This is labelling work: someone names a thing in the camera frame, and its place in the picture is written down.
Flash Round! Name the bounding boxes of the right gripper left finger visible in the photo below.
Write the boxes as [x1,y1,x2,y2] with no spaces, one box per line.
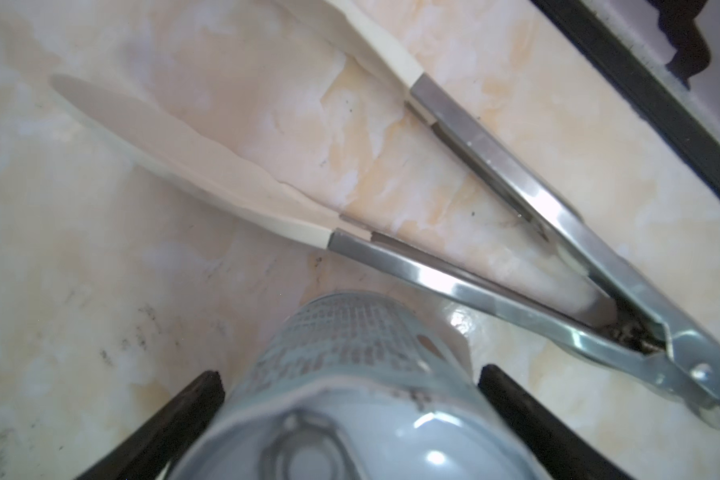
[78,370,225,479]

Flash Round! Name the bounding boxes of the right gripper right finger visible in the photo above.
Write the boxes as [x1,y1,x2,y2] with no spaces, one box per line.
[478,364,630,479]

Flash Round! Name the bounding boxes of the white can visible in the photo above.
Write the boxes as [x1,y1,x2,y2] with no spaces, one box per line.
[170,292,546,479]

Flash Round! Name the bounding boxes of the metal tongs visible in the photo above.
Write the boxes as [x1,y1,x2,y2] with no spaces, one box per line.
[49,1,720,430]

